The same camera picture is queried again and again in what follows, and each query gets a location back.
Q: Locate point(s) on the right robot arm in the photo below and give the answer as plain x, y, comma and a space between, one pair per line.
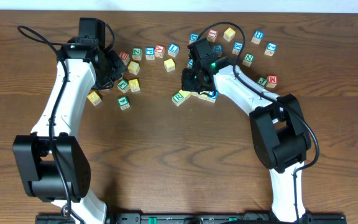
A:
280, 135

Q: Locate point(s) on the green R block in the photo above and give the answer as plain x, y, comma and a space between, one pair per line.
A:
178, 99

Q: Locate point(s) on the yellow block top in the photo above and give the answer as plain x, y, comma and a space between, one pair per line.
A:
229, 34

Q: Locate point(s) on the red A block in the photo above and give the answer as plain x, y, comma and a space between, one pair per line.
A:
159, 51

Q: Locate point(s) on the yellow S block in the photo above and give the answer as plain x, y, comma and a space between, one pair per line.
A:
169, 65

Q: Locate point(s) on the yellow C block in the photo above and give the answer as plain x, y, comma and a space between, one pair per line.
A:
134, 67

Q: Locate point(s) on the blue D block lower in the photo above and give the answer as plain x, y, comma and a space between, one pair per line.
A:
218, 50

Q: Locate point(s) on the blue T block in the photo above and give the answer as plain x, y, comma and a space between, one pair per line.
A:
212, 96

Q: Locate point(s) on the green 4 block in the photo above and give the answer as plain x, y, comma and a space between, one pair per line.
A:
123, 102

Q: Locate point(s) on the blue D block upper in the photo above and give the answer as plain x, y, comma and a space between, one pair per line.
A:
193, 38

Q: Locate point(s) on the blue 2 block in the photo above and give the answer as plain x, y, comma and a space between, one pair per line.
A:
270, 49

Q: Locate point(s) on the green N block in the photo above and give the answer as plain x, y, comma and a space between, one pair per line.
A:
248, 59

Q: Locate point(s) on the green J block right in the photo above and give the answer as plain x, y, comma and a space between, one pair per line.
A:
262, 82

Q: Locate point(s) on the yellow O block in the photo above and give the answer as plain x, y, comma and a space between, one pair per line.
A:
185, 94
203, 96

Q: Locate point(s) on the blue L block upper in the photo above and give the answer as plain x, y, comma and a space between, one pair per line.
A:
173, 50

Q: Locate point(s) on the yellow K block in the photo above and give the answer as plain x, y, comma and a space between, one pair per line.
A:
134, 85

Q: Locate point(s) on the blue L block lower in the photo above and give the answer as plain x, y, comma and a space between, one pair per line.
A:
190, 63

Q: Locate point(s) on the blue l block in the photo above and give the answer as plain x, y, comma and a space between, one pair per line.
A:
190, 63
173, 50

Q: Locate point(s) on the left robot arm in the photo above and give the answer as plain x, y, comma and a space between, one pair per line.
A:
50, 161

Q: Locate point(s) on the green j block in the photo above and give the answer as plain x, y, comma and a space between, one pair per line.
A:
262, 82
123, 85

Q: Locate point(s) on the green J block left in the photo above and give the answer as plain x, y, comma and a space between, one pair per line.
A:
123, 85

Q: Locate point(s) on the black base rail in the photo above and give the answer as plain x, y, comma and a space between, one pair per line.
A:
251, 217

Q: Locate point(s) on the blue H block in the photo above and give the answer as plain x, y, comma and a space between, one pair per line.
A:
257, 37

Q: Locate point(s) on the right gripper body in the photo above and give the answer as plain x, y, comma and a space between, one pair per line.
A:
191, 80

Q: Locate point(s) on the red U block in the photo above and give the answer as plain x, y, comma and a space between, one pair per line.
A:
124, 56

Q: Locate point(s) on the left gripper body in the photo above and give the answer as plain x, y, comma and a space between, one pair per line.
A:
115, 66

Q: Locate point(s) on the blue X block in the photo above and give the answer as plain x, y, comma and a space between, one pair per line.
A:
237, 47

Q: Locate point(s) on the green Z block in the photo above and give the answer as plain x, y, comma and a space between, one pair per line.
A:
137, 53

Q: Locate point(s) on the yellow block far left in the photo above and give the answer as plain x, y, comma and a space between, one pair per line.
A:
94, 97

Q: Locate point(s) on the blue d block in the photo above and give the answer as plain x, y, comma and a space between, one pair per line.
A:
218, 50
193, 38

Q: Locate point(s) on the blue P block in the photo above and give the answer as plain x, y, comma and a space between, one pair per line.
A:
150, 53

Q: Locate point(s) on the red I block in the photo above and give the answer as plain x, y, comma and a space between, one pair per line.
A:
212, 35

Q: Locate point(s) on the red M block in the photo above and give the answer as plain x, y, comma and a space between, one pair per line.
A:
272, 81

